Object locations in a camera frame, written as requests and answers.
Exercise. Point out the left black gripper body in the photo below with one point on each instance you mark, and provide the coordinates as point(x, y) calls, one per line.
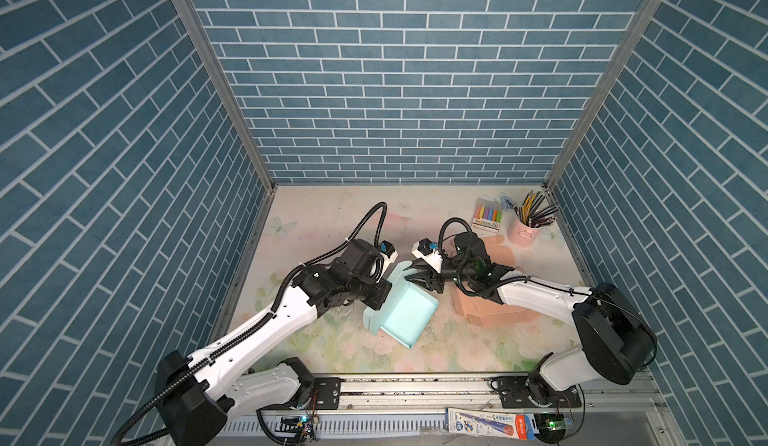
point(368, 290)

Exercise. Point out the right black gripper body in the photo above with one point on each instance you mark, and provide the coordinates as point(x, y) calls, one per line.
point(455, 271)

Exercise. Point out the light blue paper box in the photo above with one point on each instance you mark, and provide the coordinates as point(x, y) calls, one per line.
point(406, 311)

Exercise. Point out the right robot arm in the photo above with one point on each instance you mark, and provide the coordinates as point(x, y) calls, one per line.
point(613, 342)

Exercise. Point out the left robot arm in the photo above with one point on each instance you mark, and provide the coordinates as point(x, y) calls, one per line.
point(196, 395)

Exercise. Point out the pink flat paper box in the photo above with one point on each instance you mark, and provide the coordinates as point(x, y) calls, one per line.
point(486, 313)

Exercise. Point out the box of coloured markers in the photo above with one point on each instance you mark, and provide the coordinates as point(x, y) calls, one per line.
point(487, 215)

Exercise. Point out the pink pencil cup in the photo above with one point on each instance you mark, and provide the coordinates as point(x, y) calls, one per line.
point(520, 234)

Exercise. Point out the coloured pencils bundle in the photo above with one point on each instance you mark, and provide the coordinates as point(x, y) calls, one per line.
point(533, 212)

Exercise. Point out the white blue red package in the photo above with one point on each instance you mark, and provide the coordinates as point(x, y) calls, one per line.
point(489, 424)

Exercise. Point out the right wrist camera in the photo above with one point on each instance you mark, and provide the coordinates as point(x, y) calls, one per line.
point(428, 251)

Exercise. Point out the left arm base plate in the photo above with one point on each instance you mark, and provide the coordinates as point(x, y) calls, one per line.
point(322, 394)

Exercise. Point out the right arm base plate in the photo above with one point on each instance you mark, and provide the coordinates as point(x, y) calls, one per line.
point(518, 391)

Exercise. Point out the aluminium front rail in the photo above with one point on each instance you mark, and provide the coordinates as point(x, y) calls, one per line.
point(393, 404)

